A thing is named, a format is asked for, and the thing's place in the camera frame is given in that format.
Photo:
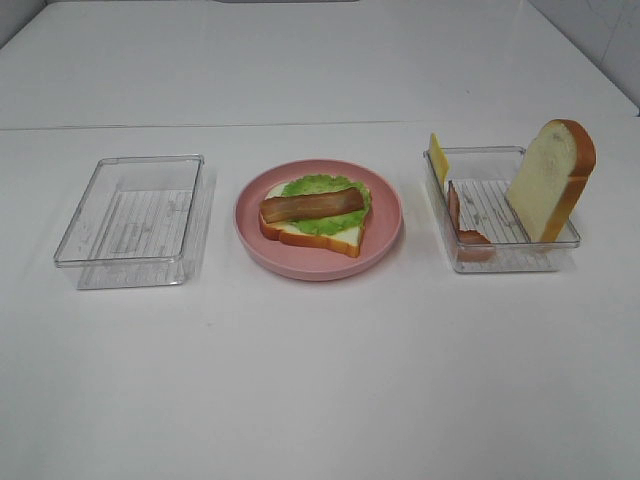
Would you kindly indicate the clear plastic tray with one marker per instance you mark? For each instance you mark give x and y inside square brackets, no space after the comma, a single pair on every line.
[141,222]
[481,177]

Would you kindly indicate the left clear plastic tray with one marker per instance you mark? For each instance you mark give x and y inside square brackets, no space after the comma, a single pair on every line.
[141,222]

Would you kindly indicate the bacon strip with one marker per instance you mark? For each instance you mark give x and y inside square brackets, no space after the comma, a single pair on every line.
[474,246]
[311,206]

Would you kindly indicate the bread slice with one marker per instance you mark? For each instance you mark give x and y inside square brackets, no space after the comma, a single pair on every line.
[347,242]
[551,178]

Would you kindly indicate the yellow cheese slice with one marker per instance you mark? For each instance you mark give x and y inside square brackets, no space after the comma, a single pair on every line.
[439,160]

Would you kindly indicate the right clear plastic tray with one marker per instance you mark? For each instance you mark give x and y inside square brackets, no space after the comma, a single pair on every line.
[481,177]

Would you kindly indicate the green lettuce leaf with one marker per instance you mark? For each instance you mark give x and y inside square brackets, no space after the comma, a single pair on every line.
[323,183]

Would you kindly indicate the pink round plate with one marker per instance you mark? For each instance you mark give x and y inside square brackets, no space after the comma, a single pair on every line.
[382,226]

